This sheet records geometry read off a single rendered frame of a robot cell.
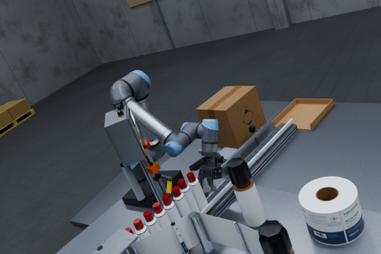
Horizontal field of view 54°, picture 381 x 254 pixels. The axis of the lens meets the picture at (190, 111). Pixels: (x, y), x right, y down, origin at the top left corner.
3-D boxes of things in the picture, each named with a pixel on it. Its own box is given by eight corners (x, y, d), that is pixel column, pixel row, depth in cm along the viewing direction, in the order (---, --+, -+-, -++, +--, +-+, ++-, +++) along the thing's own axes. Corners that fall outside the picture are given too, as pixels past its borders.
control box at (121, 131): (124, 168, 148) (104, 127, 142) (123, 150, 164) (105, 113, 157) (147, 158, 149) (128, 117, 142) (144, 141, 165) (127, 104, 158)
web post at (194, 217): (209, 256, 146) (193, 220, 140) (200, 253, 150) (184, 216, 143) (216, 248, 149) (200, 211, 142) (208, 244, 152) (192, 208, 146)
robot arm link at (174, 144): (99, 85, 175) (179, 149, 162) (116, 75, 182) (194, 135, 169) (97, 102, 183) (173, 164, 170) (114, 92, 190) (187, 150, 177)
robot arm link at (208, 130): (207, 118, 178) (222, 119, 173) (207, 142, 178) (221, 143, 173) (197, 118, 172) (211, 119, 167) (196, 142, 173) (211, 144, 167)
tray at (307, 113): (312, 130, 212) (310, 124, 211) (273, 127, 231) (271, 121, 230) (334, 104, 230) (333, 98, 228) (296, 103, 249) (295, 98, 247)
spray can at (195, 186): (205, 214, 170) (190, 178, 163) (197, 212, 174) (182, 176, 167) (212, 207, 174) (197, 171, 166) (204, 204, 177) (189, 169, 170)
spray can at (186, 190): (194, 221, 168) (178, 185, 161) (189, 217, 173) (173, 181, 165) (203, 215, 170) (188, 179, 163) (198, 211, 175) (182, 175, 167)
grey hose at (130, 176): (142, 204, 160) (122, 164, 152) (137, 202, 162) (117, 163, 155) (148, 199, 162) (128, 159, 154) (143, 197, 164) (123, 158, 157)
